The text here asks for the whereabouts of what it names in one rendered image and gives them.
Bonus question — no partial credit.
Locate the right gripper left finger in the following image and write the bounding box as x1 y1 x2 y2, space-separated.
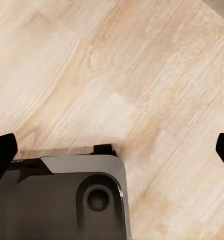
0 133 18 179

